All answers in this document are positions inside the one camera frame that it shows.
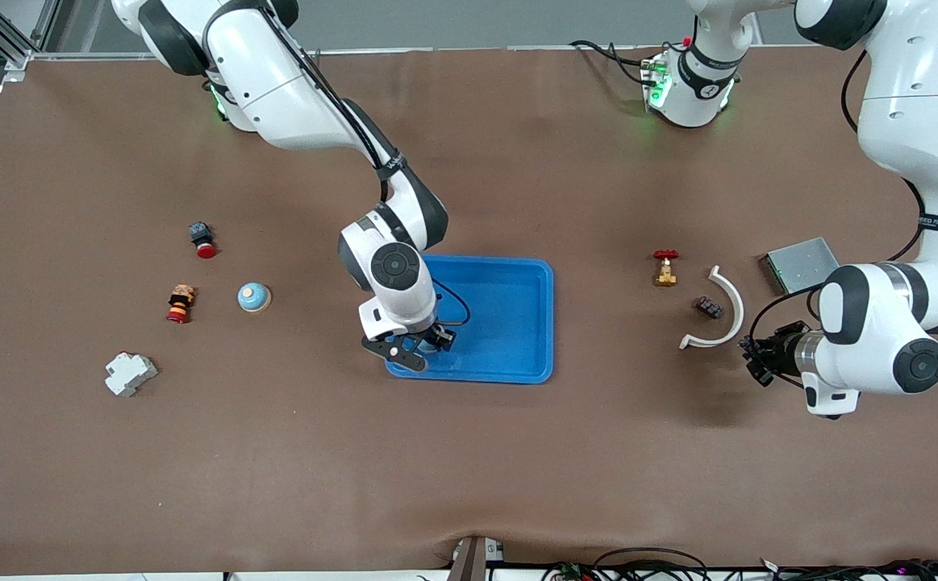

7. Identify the blue service bell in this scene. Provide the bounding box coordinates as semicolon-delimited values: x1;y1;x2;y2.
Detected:
237;282;272;314

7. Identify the white curved plastic clip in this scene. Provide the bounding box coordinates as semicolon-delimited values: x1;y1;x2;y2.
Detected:
679;265;745;350

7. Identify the blue plastic tray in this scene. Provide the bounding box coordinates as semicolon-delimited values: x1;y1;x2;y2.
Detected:
385;255;555;385

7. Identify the grey metal box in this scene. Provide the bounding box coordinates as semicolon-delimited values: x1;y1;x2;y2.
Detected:
761;236;842;296

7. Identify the brown table cover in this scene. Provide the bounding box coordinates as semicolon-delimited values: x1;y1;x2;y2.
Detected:
0;44;938;575

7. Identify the red button with dark body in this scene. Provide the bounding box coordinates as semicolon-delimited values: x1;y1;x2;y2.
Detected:
188;222;218;260

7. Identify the red button with orange body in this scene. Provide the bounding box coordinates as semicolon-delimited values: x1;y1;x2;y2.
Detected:
166;284;197;324

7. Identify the white circuit breaker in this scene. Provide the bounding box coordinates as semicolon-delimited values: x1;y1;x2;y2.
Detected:
105;353;159;398

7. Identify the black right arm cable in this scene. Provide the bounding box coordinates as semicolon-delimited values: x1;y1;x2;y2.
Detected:
259;0;471;327

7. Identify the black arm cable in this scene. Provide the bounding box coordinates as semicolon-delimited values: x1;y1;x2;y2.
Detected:
259;0;471;327
747;48;938;340

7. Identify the black looped cable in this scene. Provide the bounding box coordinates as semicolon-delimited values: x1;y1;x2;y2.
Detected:
594;548;709;581

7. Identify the grey metal clamp bracket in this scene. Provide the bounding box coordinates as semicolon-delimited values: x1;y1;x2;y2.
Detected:
448;537;506;581

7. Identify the black cable bundle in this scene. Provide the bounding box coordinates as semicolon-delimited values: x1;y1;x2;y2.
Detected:
759;558;938;581

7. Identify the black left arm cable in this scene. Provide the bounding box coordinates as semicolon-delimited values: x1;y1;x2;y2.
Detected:
747;48;938;340

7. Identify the black base cable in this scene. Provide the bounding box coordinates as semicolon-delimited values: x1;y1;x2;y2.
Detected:
569;39;659;86

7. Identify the aluminium frame post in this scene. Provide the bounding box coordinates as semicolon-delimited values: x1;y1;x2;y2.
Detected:
0;0;58;82

